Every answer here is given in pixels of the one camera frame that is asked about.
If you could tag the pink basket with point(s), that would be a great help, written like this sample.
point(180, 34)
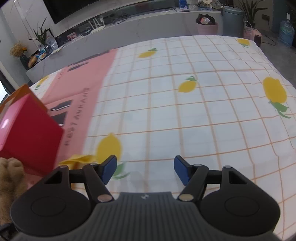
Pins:
point(252, 34)

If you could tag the yellow cloth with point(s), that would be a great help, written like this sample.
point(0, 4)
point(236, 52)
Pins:
point(78, 160)

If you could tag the brown round object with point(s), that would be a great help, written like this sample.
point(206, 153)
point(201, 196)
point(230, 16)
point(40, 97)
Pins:
point(33, 60)

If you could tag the white television console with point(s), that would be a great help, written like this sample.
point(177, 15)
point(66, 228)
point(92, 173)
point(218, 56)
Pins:
point(138, 30)

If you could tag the blue water bottle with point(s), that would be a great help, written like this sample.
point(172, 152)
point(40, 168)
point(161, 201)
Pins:
point(286, 33)

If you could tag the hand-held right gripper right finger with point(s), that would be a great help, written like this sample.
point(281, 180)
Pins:
point(181, 169)

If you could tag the small pink photo card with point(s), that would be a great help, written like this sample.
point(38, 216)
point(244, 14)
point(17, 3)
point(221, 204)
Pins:
point(72, 36)

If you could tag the dark vase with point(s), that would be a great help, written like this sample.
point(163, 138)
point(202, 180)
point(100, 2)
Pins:
point(23, 62)

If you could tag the white router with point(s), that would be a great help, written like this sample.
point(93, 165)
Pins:
point(98, 29)

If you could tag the brown knotted plush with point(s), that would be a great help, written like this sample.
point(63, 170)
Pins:
point(9, 185)

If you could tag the black wall television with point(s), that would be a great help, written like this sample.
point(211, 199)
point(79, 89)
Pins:
point(81, 9)

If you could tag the red cube box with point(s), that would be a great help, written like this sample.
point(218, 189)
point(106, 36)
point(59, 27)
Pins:
point(30, 134)

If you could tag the orange cardboard box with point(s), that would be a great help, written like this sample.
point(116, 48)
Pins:
point(16, 93)

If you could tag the green leafy potted plant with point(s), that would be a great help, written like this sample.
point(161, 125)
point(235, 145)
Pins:
point(40, 34)

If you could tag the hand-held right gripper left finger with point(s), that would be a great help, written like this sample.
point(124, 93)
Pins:
point(108, 167)

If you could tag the grey trash bin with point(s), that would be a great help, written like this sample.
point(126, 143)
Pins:
point(232, 20)

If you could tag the lemon checked printed blanket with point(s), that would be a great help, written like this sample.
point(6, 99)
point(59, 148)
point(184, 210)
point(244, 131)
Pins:
point(185, 127)

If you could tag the snack packets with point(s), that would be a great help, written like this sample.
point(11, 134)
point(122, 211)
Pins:
point(42, 55)

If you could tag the black photo frame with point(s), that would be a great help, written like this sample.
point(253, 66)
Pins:
point(51, 38)

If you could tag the pink bin with black bag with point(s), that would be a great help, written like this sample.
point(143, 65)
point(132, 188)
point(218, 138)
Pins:
point(207, 26)

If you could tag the long-leaved potted plant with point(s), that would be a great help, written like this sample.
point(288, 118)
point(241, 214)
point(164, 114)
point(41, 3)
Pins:
point(252, 9)

